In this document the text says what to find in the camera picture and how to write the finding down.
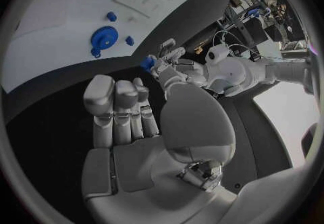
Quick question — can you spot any blue block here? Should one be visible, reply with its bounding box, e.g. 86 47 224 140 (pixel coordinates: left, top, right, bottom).
139 56 158 73

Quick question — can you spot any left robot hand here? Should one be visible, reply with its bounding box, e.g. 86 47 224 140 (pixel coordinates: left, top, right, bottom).
148 38 212 90

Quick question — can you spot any blue gear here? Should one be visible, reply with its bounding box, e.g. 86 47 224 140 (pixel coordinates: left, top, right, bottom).
90 26 120 51

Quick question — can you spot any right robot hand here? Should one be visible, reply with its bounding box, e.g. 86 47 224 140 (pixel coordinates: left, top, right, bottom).
80 74 239 224

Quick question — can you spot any white cable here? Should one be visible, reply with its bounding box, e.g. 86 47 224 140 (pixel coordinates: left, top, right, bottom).
212 30 241 46
226 43 258 55

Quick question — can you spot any white task board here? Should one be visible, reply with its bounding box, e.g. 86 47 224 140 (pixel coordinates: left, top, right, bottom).
1 0 220 93

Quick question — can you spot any cluttered workshop rack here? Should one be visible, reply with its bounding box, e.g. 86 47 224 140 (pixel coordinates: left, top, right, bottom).
220 0 309 60

